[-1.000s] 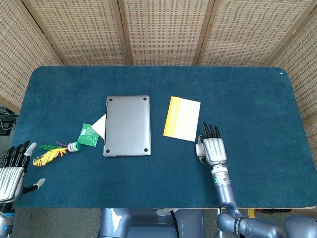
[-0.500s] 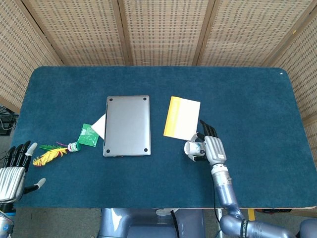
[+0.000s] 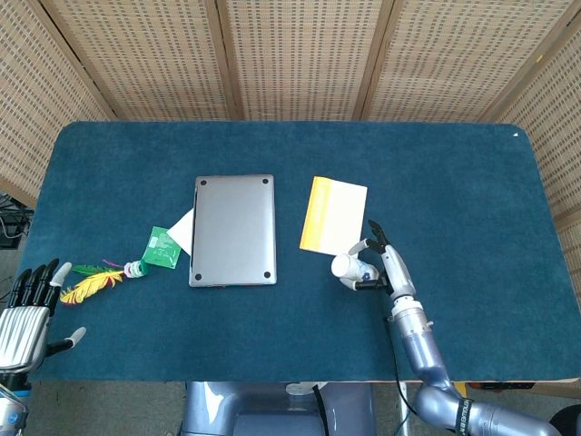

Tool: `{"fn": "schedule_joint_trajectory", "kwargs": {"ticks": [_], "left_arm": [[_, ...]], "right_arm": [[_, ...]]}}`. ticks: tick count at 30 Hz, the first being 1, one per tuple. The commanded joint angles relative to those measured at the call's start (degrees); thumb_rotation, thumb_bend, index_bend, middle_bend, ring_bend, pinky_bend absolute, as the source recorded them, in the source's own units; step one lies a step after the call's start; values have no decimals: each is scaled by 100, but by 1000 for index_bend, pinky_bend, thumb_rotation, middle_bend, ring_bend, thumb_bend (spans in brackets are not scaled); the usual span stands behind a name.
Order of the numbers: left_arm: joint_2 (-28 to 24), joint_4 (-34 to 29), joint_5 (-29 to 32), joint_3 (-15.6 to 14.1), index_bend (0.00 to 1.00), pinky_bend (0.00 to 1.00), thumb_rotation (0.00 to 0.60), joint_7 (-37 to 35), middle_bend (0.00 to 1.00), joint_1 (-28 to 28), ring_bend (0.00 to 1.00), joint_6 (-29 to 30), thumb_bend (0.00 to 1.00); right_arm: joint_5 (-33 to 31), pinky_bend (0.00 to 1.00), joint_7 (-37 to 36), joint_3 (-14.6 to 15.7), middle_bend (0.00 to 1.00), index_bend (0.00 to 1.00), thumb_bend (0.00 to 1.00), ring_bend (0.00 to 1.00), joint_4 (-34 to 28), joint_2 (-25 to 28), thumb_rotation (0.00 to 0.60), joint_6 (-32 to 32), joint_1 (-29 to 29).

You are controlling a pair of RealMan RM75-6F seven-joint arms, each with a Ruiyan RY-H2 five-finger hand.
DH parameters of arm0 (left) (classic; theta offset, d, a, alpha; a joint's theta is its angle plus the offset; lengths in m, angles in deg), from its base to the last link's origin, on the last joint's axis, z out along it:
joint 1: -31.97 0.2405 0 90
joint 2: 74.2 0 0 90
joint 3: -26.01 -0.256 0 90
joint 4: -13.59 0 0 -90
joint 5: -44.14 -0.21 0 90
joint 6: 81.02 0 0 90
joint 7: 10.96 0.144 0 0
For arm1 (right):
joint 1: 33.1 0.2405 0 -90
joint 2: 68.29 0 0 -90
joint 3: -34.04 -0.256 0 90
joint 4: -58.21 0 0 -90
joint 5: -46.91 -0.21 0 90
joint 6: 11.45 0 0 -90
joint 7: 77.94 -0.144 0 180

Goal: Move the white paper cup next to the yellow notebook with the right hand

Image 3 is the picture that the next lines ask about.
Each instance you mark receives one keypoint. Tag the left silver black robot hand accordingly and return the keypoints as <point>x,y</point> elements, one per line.
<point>20,327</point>

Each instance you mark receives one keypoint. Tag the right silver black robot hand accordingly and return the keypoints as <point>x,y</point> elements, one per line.
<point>397,272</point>

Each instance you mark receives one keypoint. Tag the white cup with flower print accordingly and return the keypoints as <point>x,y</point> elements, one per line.
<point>345,266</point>

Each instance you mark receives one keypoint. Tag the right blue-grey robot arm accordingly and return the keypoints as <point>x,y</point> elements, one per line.
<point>424,354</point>

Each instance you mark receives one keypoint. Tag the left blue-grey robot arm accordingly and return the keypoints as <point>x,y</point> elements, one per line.
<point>11,404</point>

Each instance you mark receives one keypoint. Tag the yellow green feather shuttlecock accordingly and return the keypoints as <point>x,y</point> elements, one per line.
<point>91,284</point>

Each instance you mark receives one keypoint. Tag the yellow and white booklet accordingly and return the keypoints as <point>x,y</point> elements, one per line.
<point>336,213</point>

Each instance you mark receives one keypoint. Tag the yellow floor tape strip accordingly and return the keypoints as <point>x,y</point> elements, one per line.
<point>459,387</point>

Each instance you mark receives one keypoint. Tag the metal table leg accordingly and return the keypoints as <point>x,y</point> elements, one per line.
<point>404,427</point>

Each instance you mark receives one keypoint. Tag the green printed packet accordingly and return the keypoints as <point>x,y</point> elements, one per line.
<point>159,250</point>

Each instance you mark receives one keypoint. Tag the dark blue table mat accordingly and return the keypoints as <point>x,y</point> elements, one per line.
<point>290,150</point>

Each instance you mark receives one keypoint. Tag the grey closed laptop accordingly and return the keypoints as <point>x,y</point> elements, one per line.
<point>233,231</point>

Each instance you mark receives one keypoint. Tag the white paper sheet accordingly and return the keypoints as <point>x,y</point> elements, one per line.
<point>184,229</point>

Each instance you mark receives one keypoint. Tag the blue-grey robot torso base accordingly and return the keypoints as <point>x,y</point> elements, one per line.
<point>263,409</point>

